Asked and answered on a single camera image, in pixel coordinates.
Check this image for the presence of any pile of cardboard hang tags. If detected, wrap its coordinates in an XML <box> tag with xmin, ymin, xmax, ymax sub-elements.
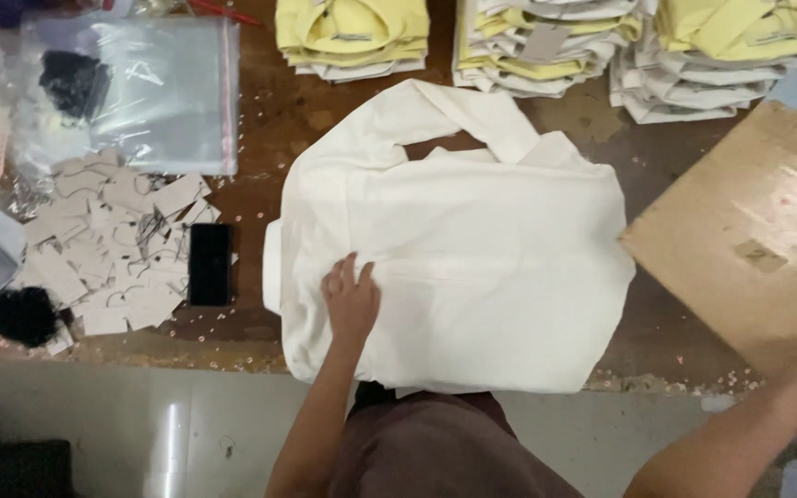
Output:
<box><xmin>17</xmin><ymin>148</ymin><xmax>239</xmax><ymax>355</ymax></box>

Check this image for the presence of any black phone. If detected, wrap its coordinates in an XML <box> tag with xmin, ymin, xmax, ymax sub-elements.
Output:
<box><xmin>188</xmin><ymin>223</ymin><xmax>234</xmax><ymax>308</ymax></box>

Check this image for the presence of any person's brown clothing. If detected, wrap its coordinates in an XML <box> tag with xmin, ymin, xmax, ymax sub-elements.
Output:
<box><xmin>343</xmin><ymin>382</ymin><xmax>588</xmax><ymax>498</ymax></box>

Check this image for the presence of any small stack of folded shirts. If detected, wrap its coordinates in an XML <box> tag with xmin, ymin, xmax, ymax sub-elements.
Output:
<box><xmin>274</xmin><ymin>0</ymin><xmax>432</xmax><ymax>84</ymax></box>

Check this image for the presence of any stack of clear plastic bags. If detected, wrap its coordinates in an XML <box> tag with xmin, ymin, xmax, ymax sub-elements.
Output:
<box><xmin>12</xmin><ymin>12</ymin><xmax>242</xmax><ymax>178</ymax></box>

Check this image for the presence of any white shirt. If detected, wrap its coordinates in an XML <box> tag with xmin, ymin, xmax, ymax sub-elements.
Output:
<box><xmin>262</xmin><ymin>78</ymin><xmax>637</xmax><ymax>398</ymax></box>

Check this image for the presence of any stack of shirts with tag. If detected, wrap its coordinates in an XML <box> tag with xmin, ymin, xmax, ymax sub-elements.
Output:
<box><xmin>452</xmin><ymin>0</ymin><xmax>657</xmax><ymax>98</ymax></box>

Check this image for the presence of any black bundle in plastic bag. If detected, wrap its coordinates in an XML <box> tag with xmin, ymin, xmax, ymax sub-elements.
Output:
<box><xmin>38</xmin><ymin>50</ymin><xmax>113</xmax><ymax>123</ymax></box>

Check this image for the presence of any black thread bundle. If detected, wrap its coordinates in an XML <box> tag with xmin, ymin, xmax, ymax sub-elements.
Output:
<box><xmin>0</xmin><ymin>286</ymin><xmax>62</xmax><ymax>350</ymax></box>

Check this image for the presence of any person's left hand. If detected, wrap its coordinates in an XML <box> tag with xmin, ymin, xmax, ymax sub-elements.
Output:
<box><xmin>321</xmin><ymin>251</ymin><xmax>383</xmax><ymax>347</ymax></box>

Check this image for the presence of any brown cardboard sheet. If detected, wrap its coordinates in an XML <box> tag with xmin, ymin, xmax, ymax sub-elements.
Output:
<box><xmin>619</xmin><ymin>100</ymin><xmax>797</xmax><ymax>380</ymax></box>

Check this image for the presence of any black stool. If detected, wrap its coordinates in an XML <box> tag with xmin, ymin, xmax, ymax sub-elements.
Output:
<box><xmin>0</xmin><ymin>384</ymin><xmax>80</xmax><ymax>498</ymax></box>

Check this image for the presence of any large stack of folded shirts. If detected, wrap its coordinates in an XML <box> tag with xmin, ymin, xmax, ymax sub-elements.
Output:
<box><xmin>609</xmin><ymin>0</ymin><xmax>797</xmax><ymax>126</ymax></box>

